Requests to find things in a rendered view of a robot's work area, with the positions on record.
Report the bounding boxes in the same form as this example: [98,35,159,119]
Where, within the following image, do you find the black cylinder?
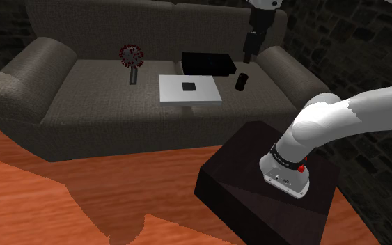
[234,72,249,92]

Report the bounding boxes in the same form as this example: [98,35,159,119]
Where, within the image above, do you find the white flat box black square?
[159,74,223,106]

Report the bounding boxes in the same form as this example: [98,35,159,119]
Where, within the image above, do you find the dark robot stand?
[194,120,341,245]

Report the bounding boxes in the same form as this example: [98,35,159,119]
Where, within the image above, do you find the grey fabric sofa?
[0,0,334,163]

